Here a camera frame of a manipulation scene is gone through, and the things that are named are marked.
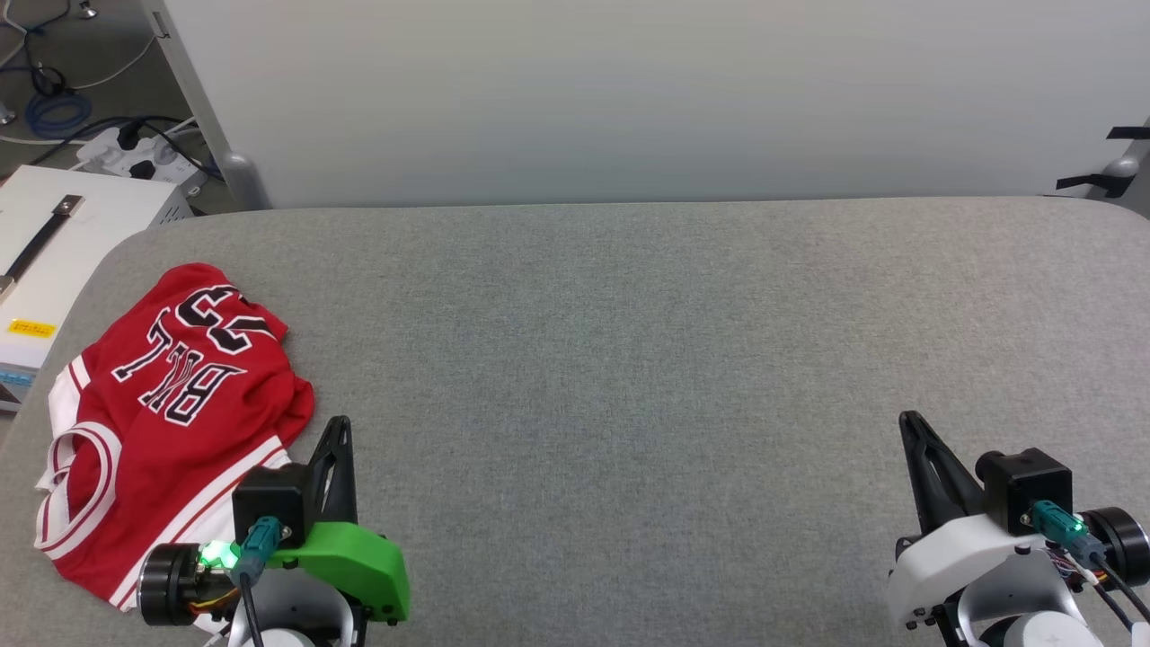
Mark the grey metal partition post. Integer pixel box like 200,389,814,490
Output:
139,0,271,213

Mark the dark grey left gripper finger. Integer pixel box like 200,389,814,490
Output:
304,422,341,527
325,415,358,527

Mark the white floor cable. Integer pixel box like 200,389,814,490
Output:
0,34,159,146

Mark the red Bulls 23 jersey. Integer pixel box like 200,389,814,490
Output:
34,262,316,612

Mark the blue coiled cable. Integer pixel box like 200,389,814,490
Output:
23,90,93,138

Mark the white equipment box black handle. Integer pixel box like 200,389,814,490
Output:
0,164,195,412

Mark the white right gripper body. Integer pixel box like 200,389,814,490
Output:
885,508,1150,630

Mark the white partition panel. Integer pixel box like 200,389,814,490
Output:
162,0,1150,210

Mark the teal plug right arm cable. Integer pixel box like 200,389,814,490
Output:
1031,501,1150,625

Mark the teal plug left arm cable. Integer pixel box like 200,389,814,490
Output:
235,516,288,647

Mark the teal plug arm cable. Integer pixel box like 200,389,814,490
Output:
1031,501,1150,625
235,516,288,647

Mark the grey partition foot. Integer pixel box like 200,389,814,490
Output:
1085,148,1150,200

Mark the grey fabric sofa seat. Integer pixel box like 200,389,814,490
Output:
0,196,1150,647

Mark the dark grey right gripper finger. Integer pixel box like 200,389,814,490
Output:
898,411,955,538
925,436,987,527

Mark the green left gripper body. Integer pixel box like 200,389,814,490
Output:
139,521,411,627

